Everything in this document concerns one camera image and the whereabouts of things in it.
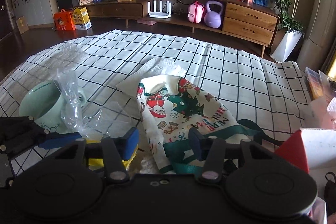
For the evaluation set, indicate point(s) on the yellow carton box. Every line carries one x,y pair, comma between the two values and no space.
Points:
81,18

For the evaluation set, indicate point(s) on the wooden TV cabinet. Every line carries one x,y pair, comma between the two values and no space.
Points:
241,23

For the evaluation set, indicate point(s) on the red cardboard box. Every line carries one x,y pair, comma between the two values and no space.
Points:
309,149

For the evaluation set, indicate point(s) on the white checkered tablecloth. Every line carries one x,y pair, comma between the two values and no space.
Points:
272,95

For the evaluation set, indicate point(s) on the white router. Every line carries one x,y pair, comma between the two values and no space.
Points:
158,10

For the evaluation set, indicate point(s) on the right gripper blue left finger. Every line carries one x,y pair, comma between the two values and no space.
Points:
117,150

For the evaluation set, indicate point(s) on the clear plastic bag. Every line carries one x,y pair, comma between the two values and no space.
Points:
92,121

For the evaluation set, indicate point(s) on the purple kettlebell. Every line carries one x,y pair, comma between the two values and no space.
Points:
212,18

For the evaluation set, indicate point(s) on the yellow cloth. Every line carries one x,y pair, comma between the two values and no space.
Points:
93,155

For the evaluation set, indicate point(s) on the mint green ceramic mug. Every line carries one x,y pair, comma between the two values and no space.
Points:
47,104

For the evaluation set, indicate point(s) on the Christmas print fabric bag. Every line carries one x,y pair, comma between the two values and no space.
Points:
171,106

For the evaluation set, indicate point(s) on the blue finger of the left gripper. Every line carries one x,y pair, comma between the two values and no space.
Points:
56,140

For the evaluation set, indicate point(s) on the pink toy case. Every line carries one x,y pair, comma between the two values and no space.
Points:
196,12

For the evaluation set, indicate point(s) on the bubble wrap sheet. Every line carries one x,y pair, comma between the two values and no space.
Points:
45,64

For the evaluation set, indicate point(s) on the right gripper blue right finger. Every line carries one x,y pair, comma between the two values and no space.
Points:
210,150

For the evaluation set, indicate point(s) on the orange gift bag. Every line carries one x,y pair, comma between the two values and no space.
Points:
63,21

